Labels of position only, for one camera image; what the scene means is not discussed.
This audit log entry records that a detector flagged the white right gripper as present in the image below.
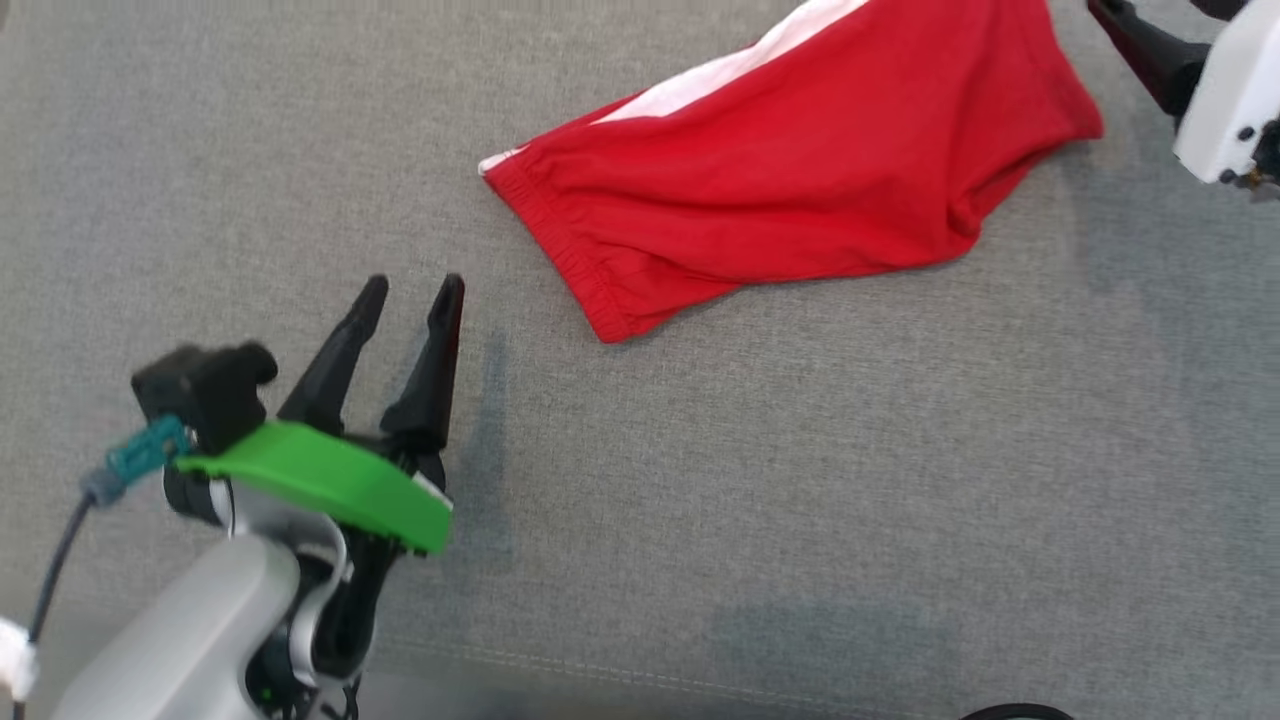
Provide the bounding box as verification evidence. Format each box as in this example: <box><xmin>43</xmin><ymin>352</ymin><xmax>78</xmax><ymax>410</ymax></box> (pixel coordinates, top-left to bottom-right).
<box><xmin>1086</xmin><ymin>0</ymin><xmax>1280</xmax><ymax>201</ymax></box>

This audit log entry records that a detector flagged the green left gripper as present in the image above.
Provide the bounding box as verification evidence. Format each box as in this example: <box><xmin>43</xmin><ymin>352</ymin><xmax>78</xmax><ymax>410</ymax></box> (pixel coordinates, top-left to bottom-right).
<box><xmin>165</xmin><ymin>274</ymin><xmax>467</xmax><ymax>682</ymax></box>

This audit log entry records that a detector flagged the red shorts white side stripe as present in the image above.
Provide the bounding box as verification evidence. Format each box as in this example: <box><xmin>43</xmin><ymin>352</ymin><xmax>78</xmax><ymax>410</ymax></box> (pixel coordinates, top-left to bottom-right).
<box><xmin>478</xmin><ymin>0</ymin><xmax>1105</xmax><ymax>344</ymax></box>

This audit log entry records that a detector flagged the grey fabric sofa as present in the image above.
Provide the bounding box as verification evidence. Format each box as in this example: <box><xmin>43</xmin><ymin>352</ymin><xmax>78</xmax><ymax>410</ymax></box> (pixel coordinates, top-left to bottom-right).
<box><xmin>0</xmin><ymin>0</ymin><xmax>1280</xmax><ymax>720</ymax></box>

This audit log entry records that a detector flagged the white cloth wrap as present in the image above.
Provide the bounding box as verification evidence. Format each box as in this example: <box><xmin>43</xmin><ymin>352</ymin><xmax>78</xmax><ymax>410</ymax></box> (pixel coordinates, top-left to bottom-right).
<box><xmin>0</xmin><ymin>617</ymin><xmax>41</xmax><ymax>703</ymax></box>

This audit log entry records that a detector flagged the black cable teal connector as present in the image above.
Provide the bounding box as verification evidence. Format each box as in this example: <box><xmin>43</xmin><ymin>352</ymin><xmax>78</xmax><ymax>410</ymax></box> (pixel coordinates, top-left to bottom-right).
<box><xmin>10</xmin><ymin>415</ymin><xmax>196</xmax><ymax>720</ymax></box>

